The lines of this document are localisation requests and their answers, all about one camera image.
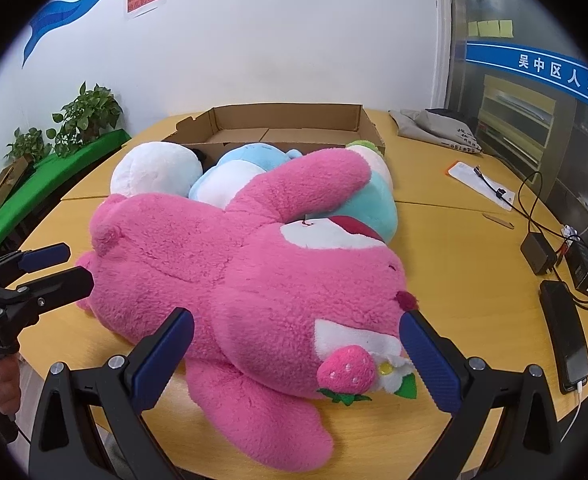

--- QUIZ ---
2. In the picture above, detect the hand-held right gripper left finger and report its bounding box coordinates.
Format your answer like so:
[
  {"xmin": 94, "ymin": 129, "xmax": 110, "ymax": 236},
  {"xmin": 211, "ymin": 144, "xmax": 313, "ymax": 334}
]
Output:
[{"xmin": 28, "ymin": 306, "xmax": 195, "ymax": 480}]

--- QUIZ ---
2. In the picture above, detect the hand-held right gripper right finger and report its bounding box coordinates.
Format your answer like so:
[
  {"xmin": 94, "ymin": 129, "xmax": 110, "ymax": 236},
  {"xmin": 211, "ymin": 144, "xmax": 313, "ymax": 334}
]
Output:
[{"xmin": 398, "ymin": 308, "xmax": 560, "ymax": 480}]

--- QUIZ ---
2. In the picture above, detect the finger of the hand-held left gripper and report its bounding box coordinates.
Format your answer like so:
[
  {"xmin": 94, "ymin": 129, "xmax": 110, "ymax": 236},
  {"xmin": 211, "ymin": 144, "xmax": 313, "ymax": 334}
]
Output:
[
  {"xmin": 2, "ymin": 266, "xmax": 95, "ymax": 317},
  {"xmin": 0, "ymin": 242, "xmax": 71, "ymax": 288}
]

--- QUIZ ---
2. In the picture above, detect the pink plush bear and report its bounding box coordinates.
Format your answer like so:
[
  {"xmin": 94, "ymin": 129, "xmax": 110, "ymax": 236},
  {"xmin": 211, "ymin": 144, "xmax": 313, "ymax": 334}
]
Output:
[{"xmin": 75, "ymin": 149, "xmax": 419, "ymax": 472}]

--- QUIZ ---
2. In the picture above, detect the white plush toy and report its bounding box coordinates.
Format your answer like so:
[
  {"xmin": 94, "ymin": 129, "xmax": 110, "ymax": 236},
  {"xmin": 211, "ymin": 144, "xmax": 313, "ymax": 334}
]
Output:
[{"xmin": 110, "ymin": 141, "xmax": 207, "ymax": 200}]

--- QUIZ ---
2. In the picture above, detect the pink and teal plush toy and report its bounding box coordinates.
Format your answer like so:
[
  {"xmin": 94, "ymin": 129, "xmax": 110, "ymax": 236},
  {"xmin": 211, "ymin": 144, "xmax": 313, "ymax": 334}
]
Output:
[{"xmin": 304, "ymin": 140, "xmax": 399, "ymax": 243}]

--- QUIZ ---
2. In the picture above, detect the blue plush toy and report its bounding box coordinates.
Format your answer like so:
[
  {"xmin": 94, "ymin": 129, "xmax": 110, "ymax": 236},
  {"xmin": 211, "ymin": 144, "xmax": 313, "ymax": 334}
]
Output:
[{"xmin": 189, "ymin": 143, "xmax": 305, "ymax": 211}]

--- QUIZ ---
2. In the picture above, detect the cardboard box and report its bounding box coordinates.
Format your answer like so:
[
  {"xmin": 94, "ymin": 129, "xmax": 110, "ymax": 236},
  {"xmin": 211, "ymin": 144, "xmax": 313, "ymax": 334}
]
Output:
[{"xmin": 161, "ymin": 104, "xmax": 387, "ymax": 166}]

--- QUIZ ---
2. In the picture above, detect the person's left hand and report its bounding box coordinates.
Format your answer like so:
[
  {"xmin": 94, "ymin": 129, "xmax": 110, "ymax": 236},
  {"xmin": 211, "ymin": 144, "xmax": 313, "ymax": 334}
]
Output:
[{"xmin": 0, "ymin": 357, "xmax": 22, "ymax": 418}]

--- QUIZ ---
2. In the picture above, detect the green cloth covered table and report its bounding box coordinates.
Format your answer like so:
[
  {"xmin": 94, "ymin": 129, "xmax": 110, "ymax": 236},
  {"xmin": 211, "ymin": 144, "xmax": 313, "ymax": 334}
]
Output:
[{"xmin": 0, "ymin": 129, "xmax": 132, "ymax": 261}]

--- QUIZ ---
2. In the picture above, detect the brown box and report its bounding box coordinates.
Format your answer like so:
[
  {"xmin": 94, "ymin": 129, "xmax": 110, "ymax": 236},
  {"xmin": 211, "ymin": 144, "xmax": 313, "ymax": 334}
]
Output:
[{"xmin": 0, "ymin": 157, "xmax": 30, "ymax": 212}]

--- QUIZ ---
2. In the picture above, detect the small potted green plant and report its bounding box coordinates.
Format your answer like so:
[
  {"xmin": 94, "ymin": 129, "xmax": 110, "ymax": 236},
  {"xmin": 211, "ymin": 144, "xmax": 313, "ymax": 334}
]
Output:
[{"xmin": 6, "ymin": 127, "xmax": 54, "ymax": 166}]

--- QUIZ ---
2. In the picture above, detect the black smartphone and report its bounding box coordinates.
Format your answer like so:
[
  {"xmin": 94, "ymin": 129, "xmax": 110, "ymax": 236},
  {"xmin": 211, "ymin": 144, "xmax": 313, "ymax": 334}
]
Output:
[{"xmin": 539, "ymin": 280, "xmax": 588, "ymax": 393}]

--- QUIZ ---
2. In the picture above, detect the large potted green plant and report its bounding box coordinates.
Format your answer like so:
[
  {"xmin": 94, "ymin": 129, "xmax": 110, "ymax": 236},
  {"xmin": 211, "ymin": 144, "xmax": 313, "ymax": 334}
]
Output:
[{"xmin": 51, "ymin": 80, "xmax": 124, "ymax": 158}]

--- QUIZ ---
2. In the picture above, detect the black power adapter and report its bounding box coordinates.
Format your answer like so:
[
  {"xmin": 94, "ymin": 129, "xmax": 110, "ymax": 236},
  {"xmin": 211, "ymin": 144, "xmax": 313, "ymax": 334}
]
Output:
[{"xmin": 520, "ymin": 232, "xmax": 557, "ymax": 276}]

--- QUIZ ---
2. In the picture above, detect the black labelled box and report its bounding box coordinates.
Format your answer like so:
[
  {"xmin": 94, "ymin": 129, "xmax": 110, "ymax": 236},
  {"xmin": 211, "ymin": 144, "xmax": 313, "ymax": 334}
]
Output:
[{"xmin": 564, "ymin": 242, "xmax": 588, "ymax": 301}]

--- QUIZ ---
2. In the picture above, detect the grey cloth bag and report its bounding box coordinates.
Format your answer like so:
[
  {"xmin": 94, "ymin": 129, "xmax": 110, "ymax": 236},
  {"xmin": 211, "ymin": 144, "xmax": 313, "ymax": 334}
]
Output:
[{"xmin": 389, "ymin": 108, "xmax": 485, "ymax": 156}]

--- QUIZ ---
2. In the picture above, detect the shelf behind glass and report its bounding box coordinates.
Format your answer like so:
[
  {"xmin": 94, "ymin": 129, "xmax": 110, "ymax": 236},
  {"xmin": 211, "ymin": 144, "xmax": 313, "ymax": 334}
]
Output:
[{"xmin": 476, "ymin": 72, "xmax": 557, "ymax": 171}]

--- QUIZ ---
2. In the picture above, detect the blue banner on glass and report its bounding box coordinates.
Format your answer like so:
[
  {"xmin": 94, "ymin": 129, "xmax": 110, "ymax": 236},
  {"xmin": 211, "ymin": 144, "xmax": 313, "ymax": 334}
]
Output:
[{"xmin": 465, "ymin": 42, "xmax": 588, "ymax": 121}]

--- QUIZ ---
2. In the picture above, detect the white charging cable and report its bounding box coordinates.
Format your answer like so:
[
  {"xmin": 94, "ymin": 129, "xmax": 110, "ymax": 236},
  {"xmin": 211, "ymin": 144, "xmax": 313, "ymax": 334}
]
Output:
[{"xmin": 561, "ymin": 382, "xmax": 587, "ymax": 441}]

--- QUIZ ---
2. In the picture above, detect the short black cable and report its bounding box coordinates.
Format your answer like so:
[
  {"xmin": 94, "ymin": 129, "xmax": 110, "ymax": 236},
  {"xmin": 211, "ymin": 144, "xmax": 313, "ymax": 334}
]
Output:
[{"xmin": 474, "ymin": 165, "xmax": 510, "ymax": 202}]

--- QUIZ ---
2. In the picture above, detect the long black cable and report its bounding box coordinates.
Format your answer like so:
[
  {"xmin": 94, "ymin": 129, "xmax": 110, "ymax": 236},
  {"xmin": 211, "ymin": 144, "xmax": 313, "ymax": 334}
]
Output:
[{"xmin": 518, "ymin": 172, "xmax": 570, "ymax": 241}]

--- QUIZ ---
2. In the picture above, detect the blue wave wall decal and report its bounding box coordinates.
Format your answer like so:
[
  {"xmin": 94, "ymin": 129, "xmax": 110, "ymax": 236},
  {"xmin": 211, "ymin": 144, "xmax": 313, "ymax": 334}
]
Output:
[{"xmin": 21, "ymin": 0, "xmax": 155, "ymax": 68}]

